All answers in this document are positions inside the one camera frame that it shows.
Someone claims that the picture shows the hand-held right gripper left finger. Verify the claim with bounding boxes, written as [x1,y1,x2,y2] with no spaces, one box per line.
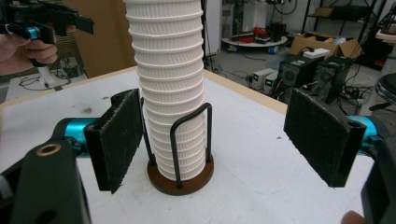
[83,88,145,194]

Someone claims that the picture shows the flat white box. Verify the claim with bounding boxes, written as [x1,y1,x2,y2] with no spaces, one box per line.
[303,48,332,60]

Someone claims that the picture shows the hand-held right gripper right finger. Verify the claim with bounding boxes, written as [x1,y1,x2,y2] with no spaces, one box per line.
[283,88,367,189]

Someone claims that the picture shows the grey bench power supply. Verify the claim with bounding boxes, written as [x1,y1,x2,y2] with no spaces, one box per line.
[262,71,280,96]
[249,67,276,91]

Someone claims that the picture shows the black computer tower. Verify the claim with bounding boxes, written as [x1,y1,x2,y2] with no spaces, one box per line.
[312,56,355,105]
[276,54,325,105]

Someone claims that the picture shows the black round stool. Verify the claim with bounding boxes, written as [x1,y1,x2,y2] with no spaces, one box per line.
[374,72,396,107]

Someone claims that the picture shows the black floor cable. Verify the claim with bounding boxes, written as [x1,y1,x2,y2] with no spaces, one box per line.
[18,68,72,91]

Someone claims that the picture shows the round white table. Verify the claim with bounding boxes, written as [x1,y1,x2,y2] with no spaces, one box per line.
[220,35,289,49]

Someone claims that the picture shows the brown wire cup holder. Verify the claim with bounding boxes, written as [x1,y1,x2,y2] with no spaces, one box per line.
[139,96,216,197]

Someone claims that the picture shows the red cable bundle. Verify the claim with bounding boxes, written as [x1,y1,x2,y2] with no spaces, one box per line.
[238,26,269,45]

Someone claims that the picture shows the open cardboard box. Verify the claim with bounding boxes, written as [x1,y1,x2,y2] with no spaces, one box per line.
[289,30,364,61]

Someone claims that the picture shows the black metal shelf rack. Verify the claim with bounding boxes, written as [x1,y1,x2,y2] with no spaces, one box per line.
[301,0,396,43]

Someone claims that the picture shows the white stand foot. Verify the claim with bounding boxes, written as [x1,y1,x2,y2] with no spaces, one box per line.
[36,64,58,90]

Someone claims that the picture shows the stack of white ribbed cups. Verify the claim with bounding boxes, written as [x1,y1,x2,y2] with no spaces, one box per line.
[121,0,207,182]

